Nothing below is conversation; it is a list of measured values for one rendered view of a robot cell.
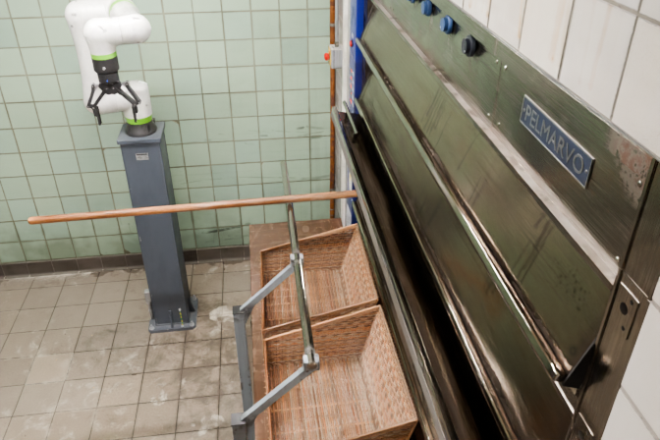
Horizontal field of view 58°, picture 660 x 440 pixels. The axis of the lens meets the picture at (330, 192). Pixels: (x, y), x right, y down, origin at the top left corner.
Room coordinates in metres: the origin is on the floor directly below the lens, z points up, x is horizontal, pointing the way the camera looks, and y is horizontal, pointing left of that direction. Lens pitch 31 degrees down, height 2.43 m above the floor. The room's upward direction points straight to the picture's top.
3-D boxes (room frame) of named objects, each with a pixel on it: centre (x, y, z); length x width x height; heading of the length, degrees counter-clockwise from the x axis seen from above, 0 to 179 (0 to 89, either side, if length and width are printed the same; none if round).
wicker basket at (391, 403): (1.48, -0.01, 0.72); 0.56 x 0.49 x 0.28; 8
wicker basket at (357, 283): (2.06, 0.07, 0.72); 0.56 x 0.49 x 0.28; 6
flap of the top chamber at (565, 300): (1.53, -0.27, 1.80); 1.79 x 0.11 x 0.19; 8
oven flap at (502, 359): (1.53, -0.27, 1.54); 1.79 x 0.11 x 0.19; 8
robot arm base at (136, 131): (2.71, 0.93, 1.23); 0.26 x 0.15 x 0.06; 8
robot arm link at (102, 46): (2.16, 0.83, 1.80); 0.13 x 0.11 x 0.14; 114
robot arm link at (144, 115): (2.65, 0.93, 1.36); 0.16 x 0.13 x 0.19; 114
